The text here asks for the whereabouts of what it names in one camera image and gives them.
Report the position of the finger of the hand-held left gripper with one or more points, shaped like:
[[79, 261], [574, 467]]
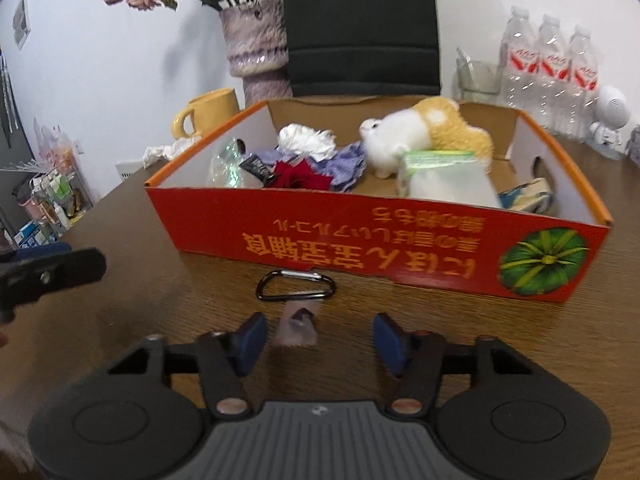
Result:
[[60, 272], [45, 249]]

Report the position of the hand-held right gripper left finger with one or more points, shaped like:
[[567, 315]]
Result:
[[250, 342]]

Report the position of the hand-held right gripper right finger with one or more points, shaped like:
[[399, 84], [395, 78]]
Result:
[[390, 345]]

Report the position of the small clear pinkish bag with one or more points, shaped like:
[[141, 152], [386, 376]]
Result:
[[297, 327]]

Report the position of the black carabiner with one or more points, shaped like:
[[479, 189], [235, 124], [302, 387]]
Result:
[[300, 275]]

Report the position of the orange printed cardboard box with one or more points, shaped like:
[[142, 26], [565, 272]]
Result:
[[350, 245]]

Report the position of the green tissue packet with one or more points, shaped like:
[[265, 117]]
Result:
[[450, 185]]

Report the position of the red cloth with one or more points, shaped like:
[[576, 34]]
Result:
[[300, 177]]

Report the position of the clear iridescent plastic bag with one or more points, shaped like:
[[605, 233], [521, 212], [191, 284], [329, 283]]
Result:
[[225, 170]]

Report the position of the black wrapper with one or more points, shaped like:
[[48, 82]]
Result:
[[257, 165]]

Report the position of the white and yellow plush toy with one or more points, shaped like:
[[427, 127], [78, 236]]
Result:
[[400, 140]]

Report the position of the white tissue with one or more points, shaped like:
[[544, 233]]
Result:
[[305, 142], [160, 152]]

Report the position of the white small box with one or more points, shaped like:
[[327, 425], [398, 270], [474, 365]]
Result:
[[127, 170]]

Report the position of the blue and cream wrapper packet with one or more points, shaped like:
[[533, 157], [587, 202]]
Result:
[[530, 197]]

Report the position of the yellow mug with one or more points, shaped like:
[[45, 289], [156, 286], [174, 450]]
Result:
[[215, 110]]

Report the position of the grey drinking glass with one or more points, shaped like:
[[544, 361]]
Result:
[[480, 82]]

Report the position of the purple mottled ceramic vase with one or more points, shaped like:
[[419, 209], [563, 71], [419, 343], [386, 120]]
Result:
[[255, 40]]

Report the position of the clear water bottle red label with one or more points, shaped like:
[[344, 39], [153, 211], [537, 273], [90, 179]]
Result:
[[552, 70], [582, 80], [520, 60]]

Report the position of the printed tin box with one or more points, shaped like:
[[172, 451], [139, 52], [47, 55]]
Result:
[[635, 147]]

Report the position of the black paper bag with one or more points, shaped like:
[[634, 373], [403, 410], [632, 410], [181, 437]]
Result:
[[360, 25]]

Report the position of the white robot figure speaker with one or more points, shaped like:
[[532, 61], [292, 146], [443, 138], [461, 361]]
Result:
[[612, 105]]

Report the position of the grey wall fixture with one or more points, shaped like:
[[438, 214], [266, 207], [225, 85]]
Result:
[[20, 22]]

